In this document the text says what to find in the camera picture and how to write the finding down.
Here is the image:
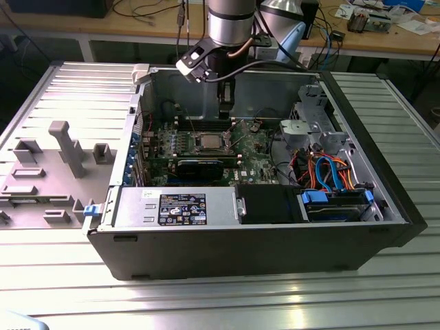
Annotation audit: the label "thin metal locking lever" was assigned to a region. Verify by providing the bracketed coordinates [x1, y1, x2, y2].
[184, 108, 198, 135]

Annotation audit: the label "silver CPU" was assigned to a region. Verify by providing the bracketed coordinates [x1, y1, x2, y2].
[200, 134, 223, 149]

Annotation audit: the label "black upright device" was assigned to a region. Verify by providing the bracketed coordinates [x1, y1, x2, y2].
[301, 0, 320, 41]

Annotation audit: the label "green Dell motherboard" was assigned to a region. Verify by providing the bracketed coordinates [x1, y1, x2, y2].
[144, 116, 281, 188]

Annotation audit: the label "wooden desk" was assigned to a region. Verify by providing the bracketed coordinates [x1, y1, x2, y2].
[0, 0, 440, 63]

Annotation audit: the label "perforated metal drive cage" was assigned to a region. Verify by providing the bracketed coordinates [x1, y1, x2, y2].
[290, 84, 348, 149]

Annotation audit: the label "black graphics card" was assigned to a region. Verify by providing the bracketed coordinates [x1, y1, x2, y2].
[177, 158, 225, 180]

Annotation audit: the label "grey electronic device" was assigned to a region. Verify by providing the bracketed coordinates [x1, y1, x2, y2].
[346, 9, 393, 34]

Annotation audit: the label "grey power supply unit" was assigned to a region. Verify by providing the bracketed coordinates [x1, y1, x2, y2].
[98, 186, 241, 230]

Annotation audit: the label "black computer box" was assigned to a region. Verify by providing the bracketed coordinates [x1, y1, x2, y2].
[6, 0, 111, 19]

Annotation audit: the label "hard disk in blue carrier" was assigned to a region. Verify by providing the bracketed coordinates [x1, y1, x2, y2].
[298, 188, 375, 223]

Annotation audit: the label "blue box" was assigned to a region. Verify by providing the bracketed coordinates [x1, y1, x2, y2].
[383, 0, 427, 11]

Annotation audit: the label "white paper sheets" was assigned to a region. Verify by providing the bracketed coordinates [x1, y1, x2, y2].
[395, 19, 439, 35]

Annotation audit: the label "black PC case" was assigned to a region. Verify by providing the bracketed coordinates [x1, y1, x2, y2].
[82, 61, 429, 283]

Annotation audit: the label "grey parts rack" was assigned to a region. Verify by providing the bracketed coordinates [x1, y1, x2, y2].
[0, 120, 121, 231]

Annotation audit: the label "white rounded device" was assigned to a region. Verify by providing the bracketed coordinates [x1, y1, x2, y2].
[0, 309, 49, 330]

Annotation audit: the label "copper coloured hose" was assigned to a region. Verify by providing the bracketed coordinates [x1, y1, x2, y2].
[228, 37, 255, 58]

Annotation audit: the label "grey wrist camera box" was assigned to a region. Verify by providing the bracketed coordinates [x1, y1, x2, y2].
[256, 44, 280, 58]

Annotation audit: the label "black and white wrist camera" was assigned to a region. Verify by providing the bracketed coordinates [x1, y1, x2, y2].
[175, 37, 217, 83]

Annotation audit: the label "thick black camera cable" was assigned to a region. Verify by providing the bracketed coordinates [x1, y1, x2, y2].
[202, 60, 310, 83]

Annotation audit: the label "short looped black cable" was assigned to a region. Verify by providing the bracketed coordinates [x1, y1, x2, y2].
[159, 98, 180, 121]

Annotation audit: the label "grey metal bracket plate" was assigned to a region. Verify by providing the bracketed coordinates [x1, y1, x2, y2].
[279, 119, 312, 147]

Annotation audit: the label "orange wire bundle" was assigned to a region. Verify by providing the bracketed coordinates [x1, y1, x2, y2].
[295, 151, 355, 192]

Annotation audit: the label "blue flat data cable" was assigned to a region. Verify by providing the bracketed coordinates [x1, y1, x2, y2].
[315, 156, 347, 193]

